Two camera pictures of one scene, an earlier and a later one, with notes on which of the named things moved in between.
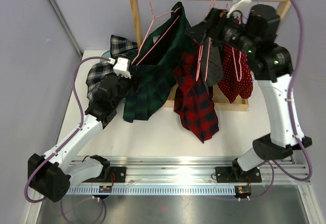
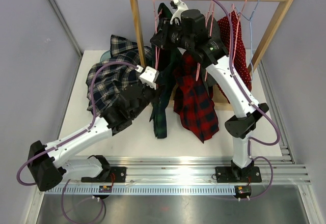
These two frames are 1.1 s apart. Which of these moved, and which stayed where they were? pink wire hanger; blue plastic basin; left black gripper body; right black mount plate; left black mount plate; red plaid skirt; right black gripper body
Moved: left black gripper body; right black gripper body; pink wire hanger
Stayed: blue plastic basin; red plaid skirt; left black mount plate; right black mount plate
